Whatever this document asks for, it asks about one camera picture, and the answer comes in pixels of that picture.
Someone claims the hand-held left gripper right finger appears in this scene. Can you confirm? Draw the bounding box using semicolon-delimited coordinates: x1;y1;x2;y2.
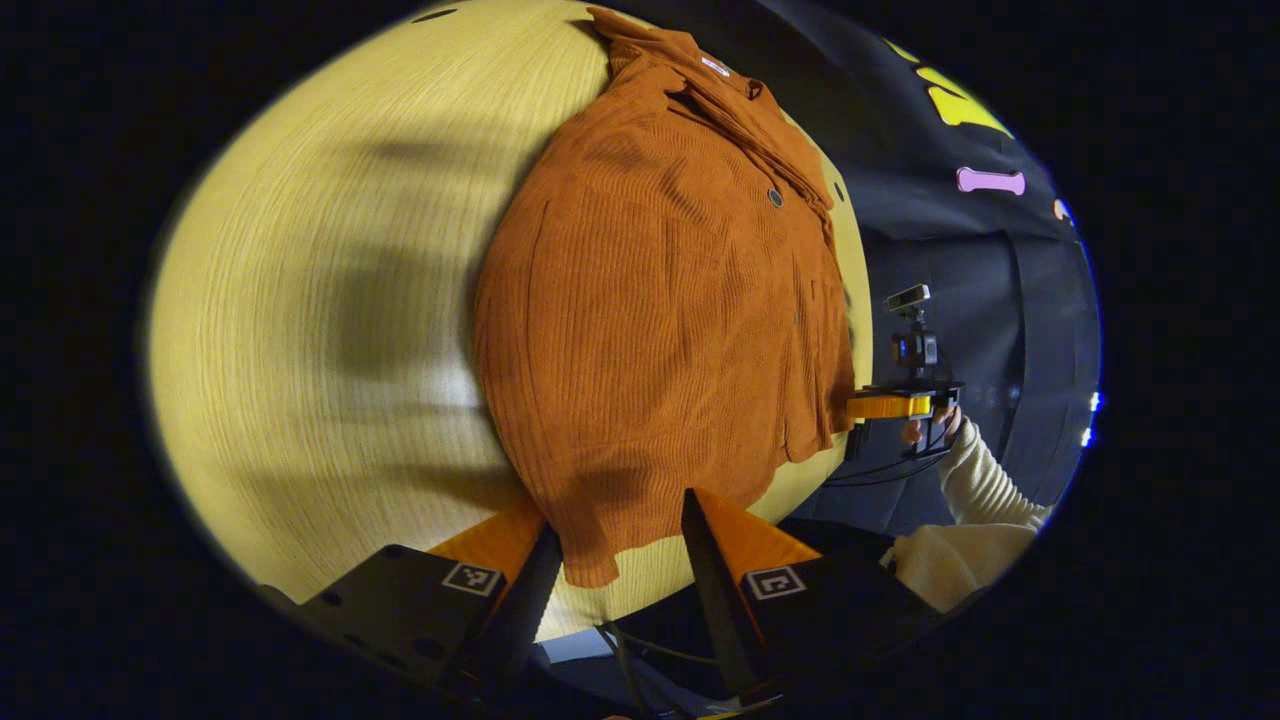
682;488;946;701

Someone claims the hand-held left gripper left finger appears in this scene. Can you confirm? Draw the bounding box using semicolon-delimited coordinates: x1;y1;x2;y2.
258;500;563;701

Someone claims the orange jacket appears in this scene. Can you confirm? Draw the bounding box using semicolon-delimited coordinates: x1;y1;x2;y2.
473;8;859;589

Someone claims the person's cream sweater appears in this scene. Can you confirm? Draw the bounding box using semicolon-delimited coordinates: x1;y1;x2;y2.
880;520;1043;614

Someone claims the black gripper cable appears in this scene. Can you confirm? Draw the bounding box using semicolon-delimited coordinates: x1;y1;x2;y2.
822;448;951;489

